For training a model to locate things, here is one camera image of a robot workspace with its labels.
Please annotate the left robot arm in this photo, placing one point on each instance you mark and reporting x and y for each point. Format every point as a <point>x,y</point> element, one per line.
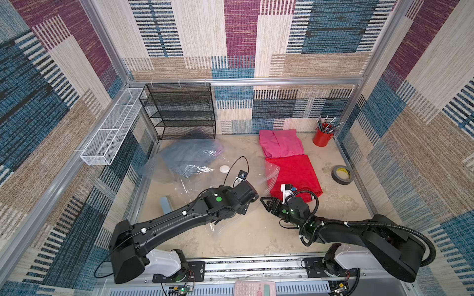
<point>133,246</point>

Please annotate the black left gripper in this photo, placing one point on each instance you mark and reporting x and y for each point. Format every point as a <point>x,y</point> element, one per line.
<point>242,211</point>

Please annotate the clear plastic vacuum bag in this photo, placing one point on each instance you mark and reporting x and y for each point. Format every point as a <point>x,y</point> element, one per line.
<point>240,153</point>

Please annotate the red garment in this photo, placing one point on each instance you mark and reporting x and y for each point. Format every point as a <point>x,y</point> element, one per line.
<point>296,170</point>

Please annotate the white vacuum bag valve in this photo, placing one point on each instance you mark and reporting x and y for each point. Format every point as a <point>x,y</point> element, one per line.
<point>224,169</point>

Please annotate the red pen holder cup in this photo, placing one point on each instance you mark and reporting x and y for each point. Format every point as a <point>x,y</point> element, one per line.
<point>323,135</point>

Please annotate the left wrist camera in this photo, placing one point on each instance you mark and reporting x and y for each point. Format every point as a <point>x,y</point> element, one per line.
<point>242,176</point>

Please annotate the blue denim jeans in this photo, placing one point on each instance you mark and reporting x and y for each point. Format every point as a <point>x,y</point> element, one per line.
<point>188,157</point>

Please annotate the pink trousers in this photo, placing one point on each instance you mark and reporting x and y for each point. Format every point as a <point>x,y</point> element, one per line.
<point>280,143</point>

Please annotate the white wire mesh basket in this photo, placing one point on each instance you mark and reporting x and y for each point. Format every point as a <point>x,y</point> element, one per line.
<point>107,140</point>

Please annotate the black mesh shelf rack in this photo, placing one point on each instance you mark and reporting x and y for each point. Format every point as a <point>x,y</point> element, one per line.
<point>180,110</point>

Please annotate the grey tape roll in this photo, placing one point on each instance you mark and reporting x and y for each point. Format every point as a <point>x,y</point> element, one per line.
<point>342,175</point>

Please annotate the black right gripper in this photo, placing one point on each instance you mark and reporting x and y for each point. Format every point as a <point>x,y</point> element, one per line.
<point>276,207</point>

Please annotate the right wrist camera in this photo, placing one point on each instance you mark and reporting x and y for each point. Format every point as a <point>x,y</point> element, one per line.
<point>287,190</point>

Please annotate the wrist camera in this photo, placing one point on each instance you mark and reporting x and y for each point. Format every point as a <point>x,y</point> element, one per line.
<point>242,176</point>
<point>287,190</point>

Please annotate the light blue flat block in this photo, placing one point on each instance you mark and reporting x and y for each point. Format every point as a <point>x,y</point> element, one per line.
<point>166,205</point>

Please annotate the pink calculator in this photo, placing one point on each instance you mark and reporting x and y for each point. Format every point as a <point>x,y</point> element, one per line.
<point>255,288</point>

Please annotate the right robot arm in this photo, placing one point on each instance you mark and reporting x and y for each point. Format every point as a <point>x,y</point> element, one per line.
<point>399,250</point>

